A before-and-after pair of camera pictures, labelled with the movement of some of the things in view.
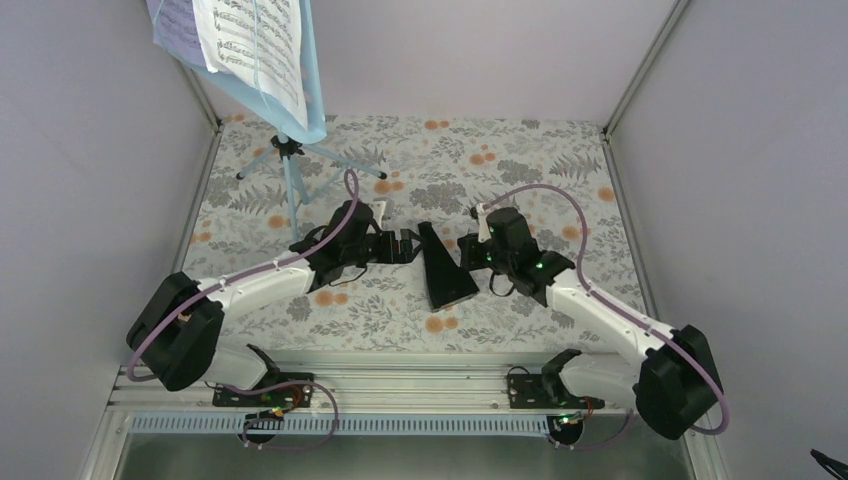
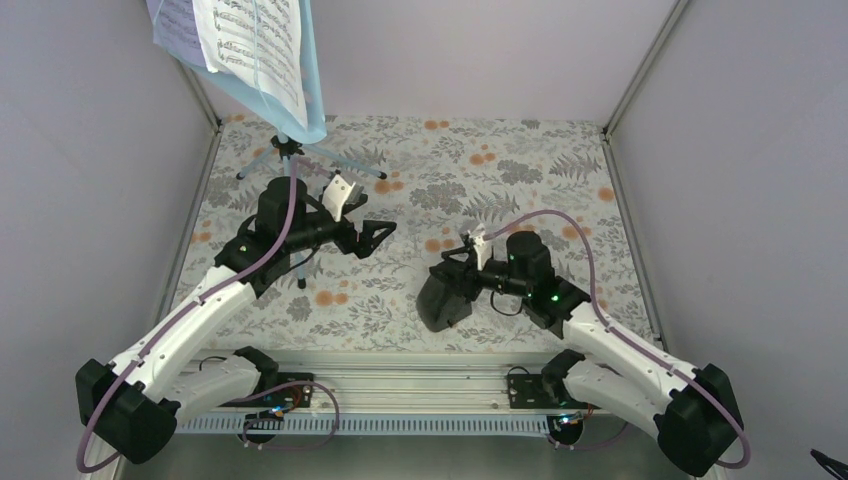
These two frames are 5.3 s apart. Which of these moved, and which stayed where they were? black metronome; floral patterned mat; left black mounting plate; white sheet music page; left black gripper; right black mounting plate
Moved: left black gripper; black metronome
Stayed: floral patterned mat; right black mounting plate; white sheet music page; left black mounting plate
